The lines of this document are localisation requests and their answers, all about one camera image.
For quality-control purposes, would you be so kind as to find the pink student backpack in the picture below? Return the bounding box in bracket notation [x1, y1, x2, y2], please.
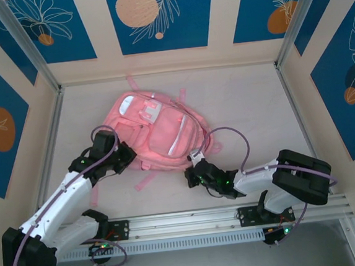
[79, 68, 227, 206]

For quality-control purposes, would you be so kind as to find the small circuit board with LED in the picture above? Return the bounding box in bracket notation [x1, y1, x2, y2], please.
[87, 241, 115, 259]
[262, 224, 297, 247]

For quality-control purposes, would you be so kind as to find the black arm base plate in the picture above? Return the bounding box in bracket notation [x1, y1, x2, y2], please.
[73, 219, 131, 245]
[237, 202, 297, 228]

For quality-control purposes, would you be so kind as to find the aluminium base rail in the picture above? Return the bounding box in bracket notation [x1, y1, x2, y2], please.
[14, 195, 350, 252]

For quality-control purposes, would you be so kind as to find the white slotted cable duct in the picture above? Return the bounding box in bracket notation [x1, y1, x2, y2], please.
[28, 228, 266, 265]

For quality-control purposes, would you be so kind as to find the aluminium frame post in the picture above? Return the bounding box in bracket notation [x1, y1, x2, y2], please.
[0, 0, 62, 97]
[270, 0, 330, 71]

